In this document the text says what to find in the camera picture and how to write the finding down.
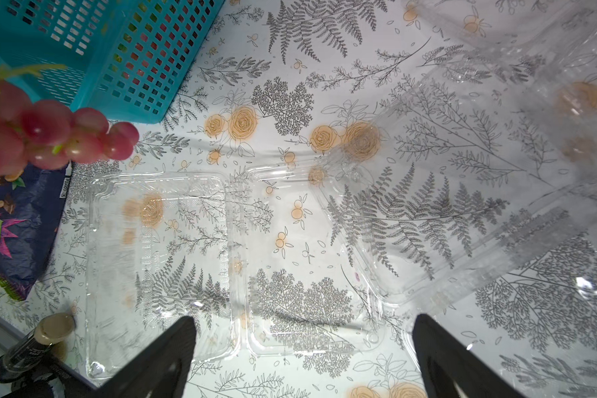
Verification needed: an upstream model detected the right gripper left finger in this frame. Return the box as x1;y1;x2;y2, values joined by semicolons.
89;316;197;397

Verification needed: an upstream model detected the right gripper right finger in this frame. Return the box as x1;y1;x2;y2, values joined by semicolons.
412;313;522;398

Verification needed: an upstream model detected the clear clamshell container front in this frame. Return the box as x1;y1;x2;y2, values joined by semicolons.
86;164;401;380

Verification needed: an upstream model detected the clear clamshell container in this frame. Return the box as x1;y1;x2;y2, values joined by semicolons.
318;45;597;314
86;164;401;380

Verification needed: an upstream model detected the red grape bunch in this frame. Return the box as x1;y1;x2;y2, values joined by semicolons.
0;64;139;181

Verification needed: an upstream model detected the teal plastic basket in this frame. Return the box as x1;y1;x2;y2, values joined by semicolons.
0;0;222;124

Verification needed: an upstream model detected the small bottle beige cap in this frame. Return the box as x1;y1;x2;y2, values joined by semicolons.
0;313;76;384

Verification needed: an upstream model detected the clear clamshell container right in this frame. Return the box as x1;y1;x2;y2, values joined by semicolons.
318;45;597;314

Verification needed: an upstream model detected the purple snack bag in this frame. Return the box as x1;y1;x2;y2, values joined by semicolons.
0;164;72;301

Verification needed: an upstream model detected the floral tablecloth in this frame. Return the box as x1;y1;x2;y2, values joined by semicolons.
0;1;597;397

